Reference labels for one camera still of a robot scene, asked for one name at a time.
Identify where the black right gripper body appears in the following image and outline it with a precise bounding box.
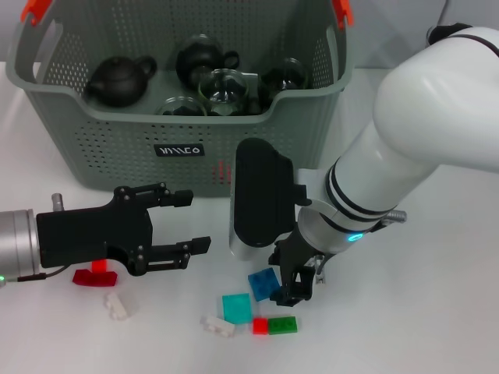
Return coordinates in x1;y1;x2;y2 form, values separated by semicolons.
274;228;325;301

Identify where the dark red long toy brick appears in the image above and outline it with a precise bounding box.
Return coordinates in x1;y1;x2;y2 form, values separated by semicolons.
73;268;119;288

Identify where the orange bin handle clip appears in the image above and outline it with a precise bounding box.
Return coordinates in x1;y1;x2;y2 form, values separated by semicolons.
333;0;356;30
21;0;54;23

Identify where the left gripper cable with plug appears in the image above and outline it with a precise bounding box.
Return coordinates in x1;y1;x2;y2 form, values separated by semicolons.
15;263;79;282

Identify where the red sloped toy brick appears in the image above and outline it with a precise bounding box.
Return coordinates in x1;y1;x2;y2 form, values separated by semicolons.
212;160;235;185

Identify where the green two-stud toy brick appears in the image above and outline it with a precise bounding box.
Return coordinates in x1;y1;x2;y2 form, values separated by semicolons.
267;316;298;335

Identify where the white toy brick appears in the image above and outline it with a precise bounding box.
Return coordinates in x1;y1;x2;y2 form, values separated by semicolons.
200;314;238;338
103;292;132;321

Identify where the cyan square toy brick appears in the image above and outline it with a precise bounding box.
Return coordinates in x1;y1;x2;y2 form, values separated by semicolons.
221;292;253;324

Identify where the grey perforated plastic storage bin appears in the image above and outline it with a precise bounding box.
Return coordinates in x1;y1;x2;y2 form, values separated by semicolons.
5;0;356;198

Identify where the dark clay teapot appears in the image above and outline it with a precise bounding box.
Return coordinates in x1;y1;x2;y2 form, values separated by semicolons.
84;55;158;108

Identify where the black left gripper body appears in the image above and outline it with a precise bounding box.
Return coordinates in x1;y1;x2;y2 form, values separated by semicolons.
35;185;154;277

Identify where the gripper cable with plug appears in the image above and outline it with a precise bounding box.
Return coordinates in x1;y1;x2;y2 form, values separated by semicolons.
15;263;79;282
313;209;409;286

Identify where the right gripper cable with plug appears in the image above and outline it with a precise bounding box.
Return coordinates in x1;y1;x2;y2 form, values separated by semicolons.
313;209;409;286

